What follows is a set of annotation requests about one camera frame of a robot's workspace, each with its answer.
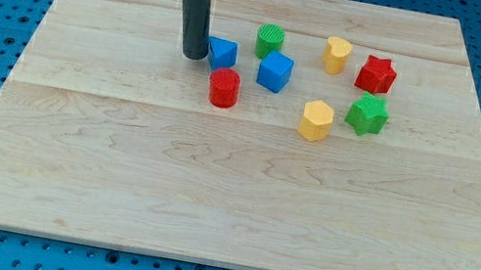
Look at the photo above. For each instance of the blue triangle block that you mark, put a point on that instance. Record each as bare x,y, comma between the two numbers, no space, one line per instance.
222,53

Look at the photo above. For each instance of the green star block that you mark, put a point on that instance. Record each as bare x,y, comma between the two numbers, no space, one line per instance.
368,114

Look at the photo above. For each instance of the yellow heart block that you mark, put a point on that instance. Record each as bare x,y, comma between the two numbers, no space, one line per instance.
336,54

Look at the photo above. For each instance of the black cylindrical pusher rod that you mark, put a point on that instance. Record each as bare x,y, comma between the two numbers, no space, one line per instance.
196,25

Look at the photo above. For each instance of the green cylinder block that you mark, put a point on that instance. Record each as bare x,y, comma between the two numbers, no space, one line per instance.
270,37

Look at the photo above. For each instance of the yellow hexagon block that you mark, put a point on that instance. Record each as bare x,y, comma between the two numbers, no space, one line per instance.
316,121

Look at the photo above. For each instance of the wooden board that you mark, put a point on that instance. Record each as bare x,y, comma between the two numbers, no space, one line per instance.
108,139

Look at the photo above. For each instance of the red star block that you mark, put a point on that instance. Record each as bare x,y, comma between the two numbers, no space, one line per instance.
376,75

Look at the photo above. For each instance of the red cylinder block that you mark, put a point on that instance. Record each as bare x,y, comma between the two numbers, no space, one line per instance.
224,87

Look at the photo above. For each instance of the blue cube block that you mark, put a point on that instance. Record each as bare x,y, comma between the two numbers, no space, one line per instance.
274,71

